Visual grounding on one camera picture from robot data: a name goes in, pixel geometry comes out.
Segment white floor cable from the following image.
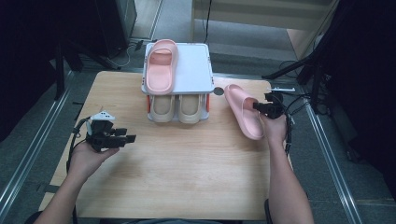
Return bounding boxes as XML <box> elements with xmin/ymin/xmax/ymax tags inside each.
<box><xmin>106</xmin><ymin>45</ymin><xmax>134</xmax><ymax>69</ymax></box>

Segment person's right hand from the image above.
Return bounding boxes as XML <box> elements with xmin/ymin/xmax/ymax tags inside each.
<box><xmin>261</xmin><ymin>113</ymin><xmax>288</xmax><ymax>147</ymax></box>

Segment black floor cables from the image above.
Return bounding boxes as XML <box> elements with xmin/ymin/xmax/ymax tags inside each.
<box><xmin>272</xmin><ymin>59</ymin><xmax>332</xmax><ymax>127</ymax></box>

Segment beige clog slipper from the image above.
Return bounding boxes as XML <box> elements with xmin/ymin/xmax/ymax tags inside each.
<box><xmin>177</xmin><ymin>93</ymin><xmax>204</xmax><ymax>124</ymax></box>
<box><xmin>149</xmin><ymin>94</ymin><xmax>177</xmax><ymax>123</ymax></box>

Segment black cabinet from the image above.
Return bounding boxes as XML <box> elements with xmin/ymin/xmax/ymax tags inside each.
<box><xmin>90</xmin><ymin>0</ymin><xmax>138</xmax><ymax>59</ymax></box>

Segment pink slipper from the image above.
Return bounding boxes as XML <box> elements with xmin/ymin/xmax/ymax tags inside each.
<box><xmin>145</xmin><ymin>38</ymin><xmax>179</xmax><ymax>96</ymax></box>
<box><xmin>223</xmin><ymin>83</ymin><xmax>265</xmax><ymax>141</ymax></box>

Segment hand-held gripper cable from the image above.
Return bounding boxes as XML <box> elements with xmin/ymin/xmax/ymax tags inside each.
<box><xmin>65</xmin><ymin>116</ymin><xmax>93</xmax><ymax>174</ymax></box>
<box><xmin>278</xmin><ymin>92</ymin><xmax>311</xmax><ymax>157</ymax></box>

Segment metal floor rail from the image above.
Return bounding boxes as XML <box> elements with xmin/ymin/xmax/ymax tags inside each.
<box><xmin>300</xmin><ymin>85</ymin><xmax>365</xmax><ymax>224</ymax></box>
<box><xmin>0</xmin><ymin>71</ymin><xmax>76</xmax><ymax>214</ymax></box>

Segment right hand-held gripper cable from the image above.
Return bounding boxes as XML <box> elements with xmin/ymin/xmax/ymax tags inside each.
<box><xmin>278</xmin><ymin>92</ymin><xmax>311</xmax><ymax>157</ymax></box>

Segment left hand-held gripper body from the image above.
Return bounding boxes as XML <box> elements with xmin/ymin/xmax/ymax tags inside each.
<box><xmin>85</xmin><ymin>110</ymin><xmax>126</xmax><ymax>153</ymax></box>

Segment light wooden furniture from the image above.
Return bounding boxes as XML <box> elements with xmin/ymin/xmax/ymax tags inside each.
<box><xmin>190</xmin><ymin>0</ymin><xmax>340</xmax><ymax>61</ymax></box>

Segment black hanging cable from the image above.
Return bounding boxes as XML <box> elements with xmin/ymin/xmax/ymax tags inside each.
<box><xmin>203</xmin><ymin>0</ymin><xmax>213</xmax><ymax>45</ymax></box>

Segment left hand-held gripper cable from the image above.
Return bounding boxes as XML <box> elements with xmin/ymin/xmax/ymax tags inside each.
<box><xmin>65</xmin><ymin>116</ymin><xmax>93</xmax><ymax>174</ymax></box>

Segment dark tape piece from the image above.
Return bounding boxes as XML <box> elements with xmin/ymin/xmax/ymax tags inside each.
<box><xmin>36</xmin><ymin>183</ymin><xmax>63</xmax><ymax>194</ymax></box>

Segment black metal stand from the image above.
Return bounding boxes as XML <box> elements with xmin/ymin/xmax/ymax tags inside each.
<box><xmin>261</xmin><ymin>0</ymin><xmax>396</xmax><ymax>116</ymax></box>
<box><xmin>50</xmin><ymin>36</ymin><xmax>120</xmax><ymax>101</ymax></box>

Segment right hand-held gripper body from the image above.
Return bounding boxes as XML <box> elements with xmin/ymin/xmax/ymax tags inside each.
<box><xmin>264</xmin><ymin>88</ymin><xmax>296</xmax><ymax>120</ymax></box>

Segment white shoe rack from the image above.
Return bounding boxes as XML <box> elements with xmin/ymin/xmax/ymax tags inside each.
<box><xmin>141</xmin><ymin>42</ymin><xmax>216</xmax><ymax>122</ymax></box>

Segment person's left hand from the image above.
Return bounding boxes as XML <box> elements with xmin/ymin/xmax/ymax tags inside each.
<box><xmin>67</xmin><ymin>142</ymin><xmax>120</xmax><ymax>183</ymax></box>

